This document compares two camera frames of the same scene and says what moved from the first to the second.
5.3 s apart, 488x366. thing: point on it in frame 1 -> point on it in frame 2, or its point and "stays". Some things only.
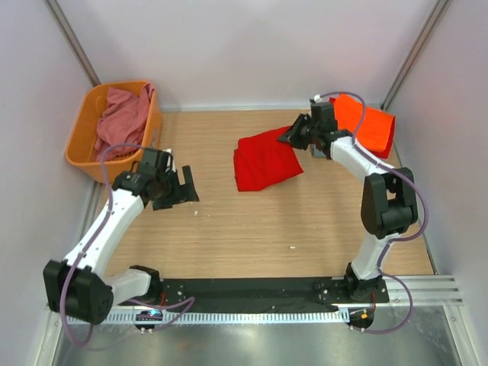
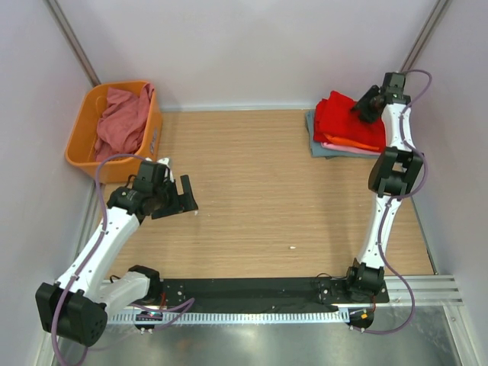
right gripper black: x=292 y=136 -> x=364 y=115
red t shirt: x=261 y=160 -> x=335 y=119
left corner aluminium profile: x=56 y=12 stays
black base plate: x=256 y=293 stays
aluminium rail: x=425 y=290 stays
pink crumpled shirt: x=123 y=120 stays
